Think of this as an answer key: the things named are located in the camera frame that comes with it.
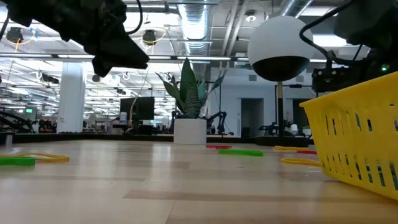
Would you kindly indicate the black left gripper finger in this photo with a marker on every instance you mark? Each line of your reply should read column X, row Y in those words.
column 121, row 56

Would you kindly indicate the short red rubber band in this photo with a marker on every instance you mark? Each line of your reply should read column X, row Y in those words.
column 217, row 146
column 307, row 152

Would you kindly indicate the large yellow rubber band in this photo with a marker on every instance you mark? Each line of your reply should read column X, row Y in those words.
column 53, row 159

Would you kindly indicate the green rubber band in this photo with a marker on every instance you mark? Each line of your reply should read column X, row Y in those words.
column 241, row 152
column 17, row 160

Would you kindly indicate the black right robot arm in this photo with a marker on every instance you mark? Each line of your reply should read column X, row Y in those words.
column 367, row 21

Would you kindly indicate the black background robot arm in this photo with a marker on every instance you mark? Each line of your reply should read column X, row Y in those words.
column 219, row 119

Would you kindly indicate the black hanging ceiling fixture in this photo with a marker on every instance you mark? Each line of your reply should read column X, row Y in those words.
column 14, row 35
column 149, row 37

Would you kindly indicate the black computer monitor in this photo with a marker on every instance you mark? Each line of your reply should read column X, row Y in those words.
column 143, row 109

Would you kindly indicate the white bottle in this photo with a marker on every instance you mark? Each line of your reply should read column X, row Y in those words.
column 123, row 118

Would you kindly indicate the yellow plastic slotted basket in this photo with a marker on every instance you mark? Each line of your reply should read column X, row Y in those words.
column 357, row 140

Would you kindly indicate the white building column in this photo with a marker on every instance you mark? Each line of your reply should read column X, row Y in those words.
column 71, row 96

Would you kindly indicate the white cup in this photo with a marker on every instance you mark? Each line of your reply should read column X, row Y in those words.
column 293, row 129

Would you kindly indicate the white globe lamp black stand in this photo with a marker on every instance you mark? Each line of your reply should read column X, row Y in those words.
column 280, row 40

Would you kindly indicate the green snake plant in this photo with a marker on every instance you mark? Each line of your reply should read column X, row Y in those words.
column 189, row 93

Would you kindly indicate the white round plant pot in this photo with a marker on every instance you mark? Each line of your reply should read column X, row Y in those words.
column 189, row 132

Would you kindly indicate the black background machine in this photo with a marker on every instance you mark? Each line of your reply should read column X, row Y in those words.
column 15, row 123

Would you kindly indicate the silver ceiling air duct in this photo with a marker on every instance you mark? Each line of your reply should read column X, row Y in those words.
column 194, row 28

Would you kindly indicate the black aluminium table frame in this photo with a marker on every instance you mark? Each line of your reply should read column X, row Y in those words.
column 77, row 137

